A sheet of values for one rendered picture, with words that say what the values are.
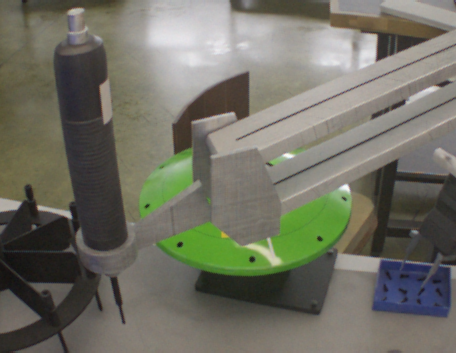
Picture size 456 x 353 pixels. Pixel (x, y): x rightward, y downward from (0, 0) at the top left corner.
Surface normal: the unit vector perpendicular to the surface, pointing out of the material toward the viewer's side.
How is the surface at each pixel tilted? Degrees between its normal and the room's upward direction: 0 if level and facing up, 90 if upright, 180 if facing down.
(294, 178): 17
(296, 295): 0
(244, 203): 90
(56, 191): 0
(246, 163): 90
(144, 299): 0
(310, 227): 23
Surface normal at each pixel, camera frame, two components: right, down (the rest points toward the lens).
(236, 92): 0.65, 0.43
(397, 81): -0.28, -0.73
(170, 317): 0.00, -0.82
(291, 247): 0.16, -0.54
